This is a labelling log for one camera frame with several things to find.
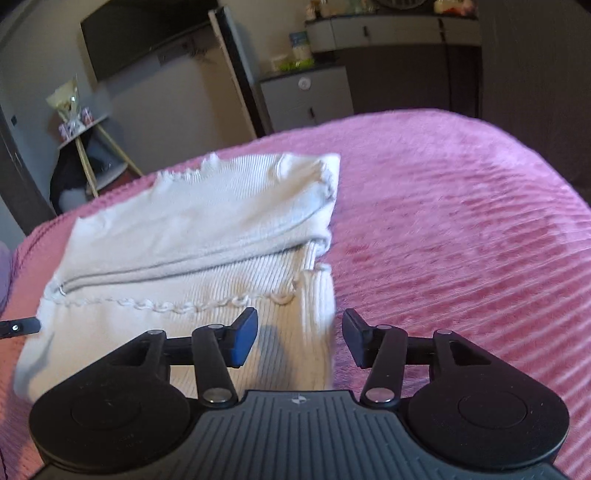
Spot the white ribbed knit sweater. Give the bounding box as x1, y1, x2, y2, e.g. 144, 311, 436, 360
14, 153, 341, 401

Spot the dark clothes pile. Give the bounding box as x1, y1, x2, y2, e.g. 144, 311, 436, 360
49, 133, 117, 215

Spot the lavender pillow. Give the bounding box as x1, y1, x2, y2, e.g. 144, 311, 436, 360
0, 242, 12, 311

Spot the pink ribbed bed blanket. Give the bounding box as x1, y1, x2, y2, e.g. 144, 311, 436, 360
0, 108, 591, 480

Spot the round white side table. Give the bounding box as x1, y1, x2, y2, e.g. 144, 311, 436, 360
58, 115, 143, 198

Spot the wrapped flower bouquet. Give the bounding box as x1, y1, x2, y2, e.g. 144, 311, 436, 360
46, 76, 94, 141

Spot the white tower fan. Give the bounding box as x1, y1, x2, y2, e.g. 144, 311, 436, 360
208, 6, 271, 138

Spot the grey dressing table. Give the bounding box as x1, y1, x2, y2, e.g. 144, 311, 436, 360
305, 14, 482, 118

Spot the grey nightstand cabinet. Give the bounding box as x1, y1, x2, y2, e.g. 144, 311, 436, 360
259, 66, 353, 133

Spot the blue white box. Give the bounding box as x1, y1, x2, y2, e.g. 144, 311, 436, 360
288, 31, 312, 61

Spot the black wall television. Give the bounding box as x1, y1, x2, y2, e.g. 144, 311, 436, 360
80, 0, 219, 81

